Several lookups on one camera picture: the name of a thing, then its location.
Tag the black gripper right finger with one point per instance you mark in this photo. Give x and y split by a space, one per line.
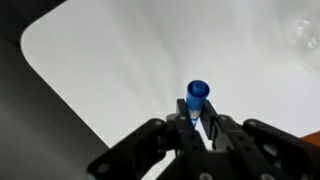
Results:
260 151

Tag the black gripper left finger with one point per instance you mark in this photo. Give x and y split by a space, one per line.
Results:
136 154

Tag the blue and white marker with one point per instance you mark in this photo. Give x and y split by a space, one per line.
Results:
197 93

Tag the clear plastic cup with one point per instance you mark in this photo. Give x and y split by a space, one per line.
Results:
302 34

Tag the white side table orange base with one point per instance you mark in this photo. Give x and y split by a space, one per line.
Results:
120 63

